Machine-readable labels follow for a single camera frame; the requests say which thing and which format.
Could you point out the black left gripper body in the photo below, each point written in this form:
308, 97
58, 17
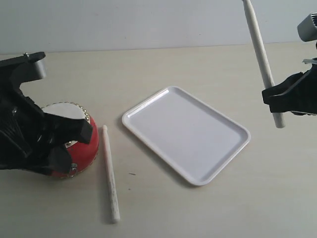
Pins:
23, 136

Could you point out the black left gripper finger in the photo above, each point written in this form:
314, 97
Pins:
61, 129
60, 160

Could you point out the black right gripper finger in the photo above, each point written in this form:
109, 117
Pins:
285, 85
287, 105

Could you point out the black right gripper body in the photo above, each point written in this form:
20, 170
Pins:
305, 86

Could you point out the white drumstick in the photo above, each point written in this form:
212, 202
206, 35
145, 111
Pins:
258, 44
114, 205

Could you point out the white plastic tray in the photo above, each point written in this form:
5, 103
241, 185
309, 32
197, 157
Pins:
194, 139

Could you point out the red small drum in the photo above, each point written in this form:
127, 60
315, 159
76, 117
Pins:
82, 154

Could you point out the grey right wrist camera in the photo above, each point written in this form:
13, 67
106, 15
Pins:
307, 29

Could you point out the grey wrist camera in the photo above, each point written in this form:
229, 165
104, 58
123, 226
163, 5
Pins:
21, 69
307, 29

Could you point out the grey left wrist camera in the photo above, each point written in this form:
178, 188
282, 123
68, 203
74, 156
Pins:
21, 69

